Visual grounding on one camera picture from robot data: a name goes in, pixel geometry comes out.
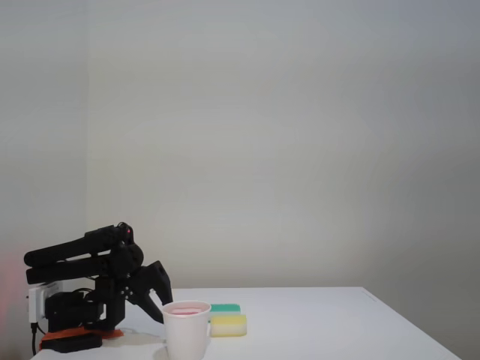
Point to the red and white sponge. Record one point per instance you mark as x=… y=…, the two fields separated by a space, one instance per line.
x=187 y=311

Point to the orange clamp pad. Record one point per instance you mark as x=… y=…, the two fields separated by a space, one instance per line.
x=112 y=333

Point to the white paper cup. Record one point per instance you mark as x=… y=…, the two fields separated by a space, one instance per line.
x=186 y=333

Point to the green and white sponge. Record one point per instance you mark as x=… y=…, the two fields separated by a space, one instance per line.
x=225 y=308

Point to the black table clamp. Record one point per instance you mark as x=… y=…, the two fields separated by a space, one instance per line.
x=75 y=342

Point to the yellow and white sponge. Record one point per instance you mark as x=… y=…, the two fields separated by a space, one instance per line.
x=228 y=325

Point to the white power socket block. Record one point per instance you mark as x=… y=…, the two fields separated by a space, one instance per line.
x=35 y=303

